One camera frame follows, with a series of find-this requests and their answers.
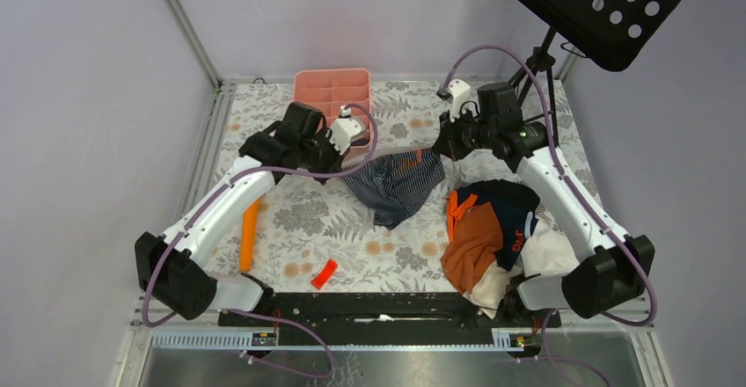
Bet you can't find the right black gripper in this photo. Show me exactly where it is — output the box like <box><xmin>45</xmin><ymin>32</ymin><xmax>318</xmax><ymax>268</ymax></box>
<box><xmin>433</xmin><ymin>106</ymin><xmax>496</xmax><ymax>163</ymax></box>

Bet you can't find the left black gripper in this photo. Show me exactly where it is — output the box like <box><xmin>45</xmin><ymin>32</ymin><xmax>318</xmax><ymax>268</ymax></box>
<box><xmin>299</xmin><ymin>128</ymin><xmax>350</xmax><ymax>186</ymax></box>

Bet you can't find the navy underwear beige waistband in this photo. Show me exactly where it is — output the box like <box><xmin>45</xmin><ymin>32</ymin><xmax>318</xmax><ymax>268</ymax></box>
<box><xmin>350</xmin><ymin>135</ymin><xmax>370</xmax><ymax>147</ymax></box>

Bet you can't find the orange toy microphone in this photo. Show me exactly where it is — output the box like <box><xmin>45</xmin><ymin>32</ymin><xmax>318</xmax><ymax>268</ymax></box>
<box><xmin>238</xmin><ymin>199</ymin><xmax>261</xmax><ymax>273</ymax></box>

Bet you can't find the striped navy garment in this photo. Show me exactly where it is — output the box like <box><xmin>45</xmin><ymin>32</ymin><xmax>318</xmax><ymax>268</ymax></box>
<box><xmin>341</xmin><ymin>149</ymin><xmax>445</xmax><ymax>230</ymax></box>

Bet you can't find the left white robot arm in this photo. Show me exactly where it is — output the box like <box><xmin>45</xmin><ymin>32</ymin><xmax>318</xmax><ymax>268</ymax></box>
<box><xmin>134</xmin><ymin>102</ymin><xmax>372</xmax><ymax>327</ymax></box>

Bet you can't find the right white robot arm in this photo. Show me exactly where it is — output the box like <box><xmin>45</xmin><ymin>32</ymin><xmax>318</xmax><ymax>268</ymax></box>
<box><xmin>433</xmin><ymin>79</ymin><xmax>655</xmax><ymax>327</ymax></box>

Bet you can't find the pink divided organizer tray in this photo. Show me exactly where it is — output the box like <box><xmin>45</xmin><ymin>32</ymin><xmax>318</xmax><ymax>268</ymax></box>
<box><xmin>293</xmin><ymin>68</ymin><xmax>372</xmax><ymax>163</ymax></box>

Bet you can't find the black garment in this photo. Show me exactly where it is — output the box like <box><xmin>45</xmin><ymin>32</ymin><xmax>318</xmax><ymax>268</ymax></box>
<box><xmin>455</xmin><ymin>179</ymin><xmax>540</xmax><ymax>212</ymax></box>

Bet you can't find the floral table mat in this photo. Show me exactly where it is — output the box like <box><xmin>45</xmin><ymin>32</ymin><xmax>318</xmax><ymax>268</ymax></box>
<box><xmin>206</xmin><ymin>81</ymin><xmax>601</xmax><ymax>292</ymax></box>

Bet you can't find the navy garment orange lettering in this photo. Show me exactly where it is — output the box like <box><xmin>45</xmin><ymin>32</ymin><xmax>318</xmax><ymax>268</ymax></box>
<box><xmin>490</xmin><ymin>202</ymin><xmax>538</xmax><ymax>270</ymax></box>

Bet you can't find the small red plastic piece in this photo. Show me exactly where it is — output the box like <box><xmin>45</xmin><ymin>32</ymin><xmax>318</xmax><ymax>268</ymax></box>
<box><xmin>311</xmin><ymin>259</ymin><xmax>339</xmax><ymax>290</ymax></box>

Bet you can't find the white cream garment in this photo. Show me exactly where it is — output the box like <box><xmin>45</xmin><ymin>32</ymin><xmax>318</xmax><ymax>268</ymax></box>
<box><xmin>462</xmin><ymin>219</ymin><xmax>579</xmax><ymax>318</ymax></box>

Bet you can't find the black music stand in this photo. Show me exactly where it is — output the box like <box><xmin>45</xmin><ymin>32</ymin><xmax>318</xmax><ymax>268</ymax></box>
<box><xmin>482</xmin><ymin>0</ymin><xmax>713</xmax><ymax>147</ymax></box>

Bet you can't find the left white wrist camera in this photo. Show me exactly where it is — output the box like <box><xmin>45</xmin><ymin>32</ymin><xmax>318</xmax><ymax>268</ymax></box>
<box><xmin>329</xmin><ymin>117</ymin><xmax>366</xmax><ymax>156</ymax></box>

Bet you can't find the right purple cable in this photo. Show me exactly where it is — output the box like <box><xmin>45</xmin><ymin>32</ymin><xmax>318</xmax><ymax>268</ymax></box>
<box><xmin>438</xmin><ymin>44</ymin><xmax>660</xmax><ymax>387</ymax></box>

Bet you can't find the purple cable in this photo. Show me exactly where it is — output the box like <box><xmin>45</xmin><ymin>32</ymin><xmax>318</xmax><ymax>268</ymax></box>
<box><xmin>438</xmin><ymin>44</ymin><xmax>660</xmax><ymax>387</ymax></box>
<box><xmin>141</xmin><ymin>102</ymin><xmax>380</xmax><ymax>381</ymax></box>

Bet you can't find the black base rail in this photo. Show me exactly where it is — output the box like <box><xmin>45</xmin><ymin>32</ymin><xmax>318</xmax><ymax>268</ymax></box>
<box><xmin>218</xmin><ymin>293</ymin><xmax>561</xmax><ymax>349</ymax></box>

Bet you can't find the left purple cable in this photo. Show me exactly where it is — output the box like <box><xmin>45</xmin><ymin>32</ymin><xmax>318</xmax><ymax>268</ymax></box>
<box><xmin>141</xmin><ymin>102</ymin><xmax>380</xmax><ymax>381</ymax></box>

